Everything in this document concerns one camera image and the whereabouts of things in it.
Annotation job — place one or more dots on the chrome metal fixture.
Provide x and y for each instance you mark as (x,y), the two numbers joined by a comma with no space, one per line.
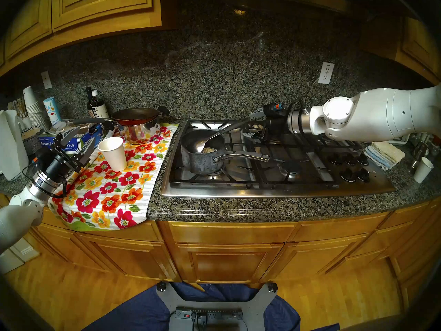
(418,151)

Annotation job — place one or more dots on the small white paper cup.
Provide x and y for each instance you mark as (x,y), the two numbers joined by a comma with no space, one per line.
(423,170)

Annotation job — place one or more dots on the floral kitchen towel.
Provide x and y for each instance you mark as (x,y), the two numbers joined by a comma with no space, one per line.
(113,192)

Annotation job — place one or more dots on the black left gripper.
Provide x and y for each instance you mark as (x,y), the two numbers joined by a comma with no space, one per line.
(57,164)

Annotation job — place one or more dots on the dark grey saucepan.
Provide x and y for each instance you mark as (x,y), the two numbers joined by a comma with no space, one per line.
(200,163)

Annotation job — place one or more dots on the shiny steel stock pot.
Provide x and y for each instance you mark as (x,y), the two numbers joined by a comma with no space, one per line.
(137,134)

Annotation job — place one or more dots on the black cooktop knob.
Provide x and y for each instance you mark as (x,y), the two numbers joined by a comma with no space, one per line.
(348,175)
(336,159)
(349,160)
(362,159)
(362,175)

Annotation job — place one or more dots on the wooden wall cabinet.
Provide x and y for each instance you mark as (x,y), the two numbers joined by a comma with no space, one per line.
(86,9)
(417,44)

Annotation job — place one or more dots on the grey saucepan with food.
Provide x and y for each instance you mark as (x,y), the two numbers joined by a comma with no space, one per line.
(208,150)

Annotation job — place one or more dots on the cream folded cloth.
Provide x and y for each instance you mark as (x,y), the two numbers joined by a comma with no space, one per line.
(389,150)

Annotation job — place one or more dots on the grey power strip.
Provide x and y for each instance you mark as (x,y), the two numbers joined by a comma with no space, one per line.
(210,313)

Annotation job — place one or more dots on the navy blue fabric cover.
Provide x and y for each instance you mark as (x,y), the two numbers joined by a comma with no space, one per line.
(137,313)

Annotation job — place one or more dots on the stack of white paper cups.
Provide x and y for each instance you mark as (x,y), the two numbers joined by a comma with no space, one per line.
(32,106)

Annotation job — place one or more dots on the dark bottle black cap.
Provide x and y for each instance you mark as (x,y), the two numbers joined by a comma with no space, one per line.
(89,99)

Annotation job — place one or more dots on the dark bottle white cap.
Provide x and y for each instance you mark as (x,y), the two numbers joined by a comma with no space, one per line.
(100,108)

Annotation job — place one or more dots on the stainless steel gas cooktop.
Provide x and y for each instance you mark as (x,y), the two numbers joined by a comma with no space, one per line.
(310,186)

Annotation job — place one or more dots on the blue foil sheet box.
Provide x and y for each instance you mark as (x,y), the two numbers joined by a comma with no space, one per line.
(50,143)

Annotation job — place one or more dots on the blue striped folded cloth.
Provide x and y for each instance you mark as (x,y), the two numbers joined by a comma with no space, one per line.
(377,159)

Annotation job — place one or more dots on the white plastic tray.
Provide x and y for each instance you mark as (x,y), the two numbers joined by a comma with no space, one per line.
(399,140)

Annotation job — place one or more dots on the white wall switch plate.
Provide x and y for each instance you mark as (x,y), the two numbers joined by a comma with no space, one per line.
(46,80)

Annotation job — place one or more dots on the white wall power outlet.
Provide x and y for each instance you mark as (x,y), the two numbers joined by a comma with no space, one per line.
(326,73)

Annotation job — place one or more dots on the metal serving spoon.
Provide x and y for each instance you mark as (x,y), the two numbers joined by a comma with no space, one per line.
(205,146)

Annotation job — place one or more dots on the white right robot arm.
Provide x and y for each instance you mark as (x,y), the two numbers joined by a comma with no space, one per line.
(379,113)

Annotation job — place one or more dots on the wooden base cabinets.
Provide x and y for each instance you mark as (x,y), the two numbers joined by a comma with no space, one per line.
(227,258)

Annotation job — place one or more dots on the leaf print paper cup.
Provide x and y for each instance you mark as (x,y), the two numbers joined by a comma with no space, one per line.
(51,109)

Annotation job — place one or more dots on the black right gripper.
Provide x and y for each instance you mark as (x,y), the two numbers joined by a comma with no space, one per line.
(277,127)

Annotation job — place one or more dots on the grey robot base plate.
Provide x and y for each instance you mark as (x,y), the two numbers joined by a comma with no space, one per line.
(256,306)

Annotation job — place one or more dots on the cup of wooden sticks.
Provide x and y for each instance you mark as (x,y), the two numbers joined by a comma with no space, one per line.
(24,121)

